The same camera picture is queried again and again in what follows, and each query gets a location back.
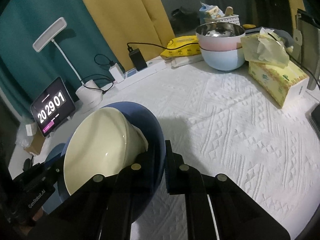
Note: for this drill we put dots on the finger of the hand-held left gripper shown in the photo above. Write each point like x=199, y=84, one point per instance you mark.
x=56, y=168

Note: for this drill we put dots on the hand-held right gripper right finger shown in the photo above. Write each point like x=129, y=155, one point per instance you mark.
x=167, y=167

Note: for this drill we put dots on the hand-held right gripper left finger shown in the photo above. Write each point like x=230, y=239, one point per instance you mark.
x=125, y=180

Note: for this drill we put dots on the blue plate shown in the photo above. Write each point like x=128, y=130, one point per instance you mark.
x=53, y=152

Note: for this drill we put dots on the cream bowl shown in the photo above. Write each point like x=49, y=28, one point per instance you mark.
x=100, y=142

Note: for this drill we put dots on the cardboard box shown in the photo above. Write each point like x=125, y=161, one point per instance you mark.
x=35, y=145

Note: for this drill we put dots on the white tag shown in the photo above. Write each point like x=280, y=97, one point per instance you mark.
x=30, y=129

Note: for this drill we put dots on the clear plastic bag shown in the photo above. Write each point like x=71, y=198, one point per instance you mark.
x=21, y=135

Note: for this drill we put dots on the tablet with clock display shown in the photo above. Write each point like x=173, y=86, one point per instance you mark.
x=52, y=107

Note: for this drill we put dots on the white quilted tablecloth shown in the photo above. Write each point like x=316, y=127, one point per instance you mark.
x=225, y=142

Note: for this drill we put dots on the white desk lamp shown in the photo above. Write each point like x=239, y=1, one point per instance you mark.
x=88, y=97

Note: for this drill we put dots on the white power strip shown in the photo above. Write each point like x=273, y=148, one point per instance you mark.
x=152, y=67

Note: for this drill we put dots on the white charger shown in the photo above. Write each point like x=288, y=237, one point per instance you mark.
x=117, y=73

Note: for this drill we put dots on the black charger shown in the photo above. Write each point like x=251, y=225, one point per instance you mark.
x=138, y=60

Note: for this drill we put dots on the light blue bowl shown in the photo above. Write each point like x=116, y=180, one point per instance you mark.
x=222, y=60

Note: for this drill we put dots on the yellow packet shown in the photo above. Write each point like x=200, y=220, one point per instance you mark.
x=182, y=45

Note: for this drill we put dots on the steel-lined pink bowl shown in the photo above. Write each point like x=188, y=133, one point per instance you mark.
x=220, y=41

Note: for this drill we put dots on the yellow tissue box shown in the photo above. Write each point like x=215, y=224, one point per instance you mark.
x=277, y=82

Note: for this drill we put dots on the teal curtain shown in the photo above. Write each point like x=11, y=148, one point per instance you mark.
x=25, y=30

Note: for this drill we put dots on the dark flat device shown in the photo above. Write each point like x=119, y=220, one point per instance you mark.
x=315, y=122

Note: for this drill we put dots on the yellow lid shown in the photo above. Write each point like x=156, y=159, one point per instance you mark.
x=248, y=26

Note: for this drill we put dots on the blue white snack packet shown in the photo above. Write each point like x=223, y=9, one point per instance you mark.
x=210, y=10

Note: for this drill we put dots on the grey metal stand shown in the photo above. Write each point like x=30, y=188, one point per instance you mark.
x=297, y=37

